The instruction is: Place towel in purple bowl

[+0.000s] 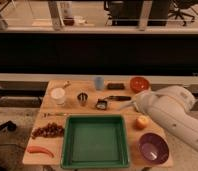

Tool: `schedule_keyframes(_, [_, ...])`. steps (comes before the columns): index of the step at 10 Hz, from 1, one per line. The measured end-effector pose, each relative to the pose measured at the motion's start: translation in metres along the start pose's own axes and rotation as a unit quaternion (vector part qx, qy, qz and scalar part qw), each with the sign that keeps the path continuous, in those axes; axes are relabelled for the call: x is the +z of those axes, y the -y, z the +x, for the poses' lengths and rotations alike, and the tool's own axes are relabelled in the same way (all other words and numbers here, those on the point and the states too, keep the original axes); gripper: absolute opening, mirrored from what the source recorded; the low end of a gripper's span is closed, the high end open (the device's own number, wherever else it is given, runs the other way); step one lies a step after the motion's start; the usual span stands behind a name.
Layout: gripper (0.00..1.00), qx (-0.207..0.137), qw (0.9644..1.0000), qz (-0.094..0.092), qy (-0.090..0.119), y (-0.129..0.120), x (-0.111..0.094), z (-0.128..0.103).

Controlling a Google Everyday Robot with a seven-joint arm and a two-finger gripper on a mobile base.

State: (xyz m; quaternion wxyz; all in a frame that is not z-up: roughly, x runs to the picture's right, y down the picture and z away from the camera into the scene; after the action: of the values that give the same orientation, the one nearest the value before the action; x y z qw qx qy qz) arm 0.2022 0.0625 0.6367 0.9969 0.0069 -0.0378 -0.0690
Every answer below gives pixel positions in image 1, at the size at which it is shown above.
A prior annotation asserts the purple bowl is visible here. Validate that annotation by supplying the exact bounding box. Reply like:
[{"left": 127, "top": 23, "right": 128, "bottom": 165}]
[{"left": 138, "top": 133, "right": 169, "bottom": 165}]

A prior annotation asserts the bunch of red grapes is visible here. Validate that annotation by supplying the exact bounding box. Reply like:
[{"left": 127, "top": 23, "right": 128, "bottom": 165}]
[{"left": 32, "top": 122, "right": 64, "bottom": 139}]

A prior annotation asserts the dark brown rectangular block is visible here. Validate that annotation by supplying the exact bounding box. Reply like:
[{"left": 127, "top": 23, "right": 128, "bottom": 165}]
[{"left": 107, "top": 83, "right": 125, "bottom": 90}]

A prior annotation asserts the wooden spoon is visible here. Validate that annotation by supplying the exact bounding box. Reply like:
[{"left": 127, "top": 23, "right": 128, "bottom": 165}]
[{"left": 53, "top": 81, "right": 71, "bottom": 89}]

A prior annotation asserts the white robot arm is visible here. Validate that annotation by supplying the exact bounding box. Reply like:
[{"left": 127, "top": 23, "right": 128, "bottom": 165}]
[{"left": 120, "top": 86, "right": 198, "bottom": 152}]

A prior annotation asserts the white cup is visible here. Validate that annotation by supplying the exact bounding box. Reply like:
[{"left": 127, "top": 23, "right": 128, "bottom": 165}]
[{"left": 50, "top": 88, "right": 66, "bottom": 105}]

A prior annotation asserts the green plastic tray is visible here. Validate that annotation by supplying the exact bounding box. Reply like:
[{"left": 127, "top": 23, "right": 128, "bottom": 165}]
[{"left": 61, "top": 115, "right": 130, "bottom": 169}]

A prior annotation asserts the orange apple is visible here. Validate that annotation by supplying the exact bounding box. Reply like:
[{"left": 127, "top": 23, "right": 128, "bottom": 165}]
[{"left": 135, "top": 116, "right": 149, "bottom": 129}]

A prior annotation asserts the black office chair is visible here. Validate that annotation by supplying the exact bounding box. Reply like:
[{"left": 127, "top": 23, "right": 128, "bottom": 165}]
[{"left": 168, "top": 0, "right": 198, "bottom": 26}]

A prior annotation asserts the small metal cup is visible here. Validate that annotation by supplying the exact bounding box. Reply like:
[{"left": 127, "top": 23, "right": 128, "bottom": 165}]
[{"left": 77, "top": 92, "right": 88, "bottom": 106}]

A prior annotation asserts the black handled knife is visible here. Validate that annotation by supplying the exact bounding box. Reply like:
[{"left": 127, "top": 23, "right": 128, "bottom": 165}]
[{"left": 104, "top": 96, "right": 131, "bottom": 101}]

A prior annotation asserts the orange red bowl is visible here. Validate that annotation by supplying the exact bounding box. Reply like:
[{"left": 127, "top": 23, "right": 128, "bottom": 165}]
[{"left": 130, "top": 77, "right": 150, "bottom": 93}]

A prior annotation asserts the dark red jar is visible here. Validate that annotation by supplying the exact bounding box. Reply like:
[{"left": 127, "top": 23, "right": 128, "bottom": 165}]
[{"left": 63, "top": 17, "right": 75, "bottom": 26}]

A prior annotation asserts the small black square container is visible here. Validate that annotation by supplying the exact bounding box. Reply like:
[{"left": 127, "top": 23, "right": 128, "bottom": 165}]
[{"left": 95, "top": 99, "right": 108, "bottom": 110}]

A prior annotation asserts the orange carrot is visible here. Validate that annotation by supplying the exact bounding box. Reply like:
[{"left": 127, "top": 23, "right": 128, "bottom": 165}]
[{"left": 26, "top": 146, "right": 54, "bottom": 158}]

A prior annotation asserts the light blue cup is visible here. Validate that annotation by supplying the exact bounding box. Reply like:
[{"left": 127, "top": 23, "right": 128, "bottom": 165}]
[{"left": 94, "top": 77, "right": 104, "bottom": 90}]

